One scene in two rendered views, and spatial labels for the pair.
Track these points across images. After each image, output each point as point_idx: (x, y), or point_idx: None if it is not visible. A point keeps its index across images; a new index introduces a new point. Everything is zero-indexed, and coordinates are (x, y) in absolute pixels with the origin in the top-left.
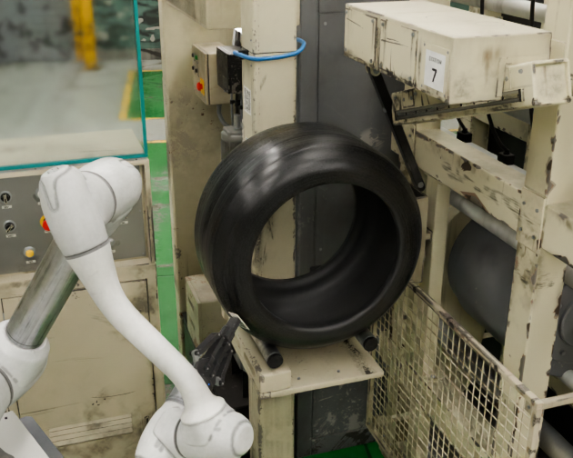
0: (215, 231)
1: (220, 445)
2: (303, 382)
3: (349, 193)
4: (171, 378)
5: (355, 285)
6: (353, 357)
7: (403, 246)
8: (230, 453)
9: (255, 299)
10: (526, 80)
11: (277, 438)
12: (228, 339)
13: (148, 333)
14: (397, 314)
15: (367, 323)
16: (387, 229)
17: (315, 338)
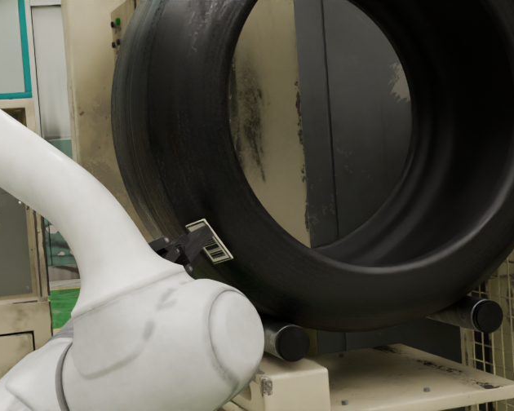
0: (148, 44)
1: (177, 342)
2: (356, 406)
3: (391, 162)
4: (45, 203)
5: (432, 247)
6: (450, 376)
7: None
8: (206, 364)
9: (240, 183)
10: None
11: None
12: (188, 257)
13: None
14: None
15: (478, 264)
16: (480, 133)
17: (373, 289)
